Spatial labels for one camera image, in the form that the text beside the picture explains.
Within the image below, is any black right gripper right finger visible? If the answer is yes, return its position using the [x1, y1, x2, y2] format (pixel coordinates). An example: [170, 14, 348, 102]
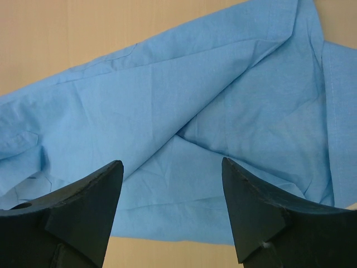
[222, 158, 356, 267]

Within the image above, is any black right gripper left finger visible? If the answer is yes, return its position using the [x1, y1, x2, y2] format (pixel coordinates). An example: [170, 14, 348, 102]
[1, 160, 123, 267]

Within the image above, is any light blue shirt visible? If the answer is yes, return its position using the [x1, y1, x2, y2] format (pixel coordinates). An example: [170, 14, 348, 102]
[1, 1, 356, 245]

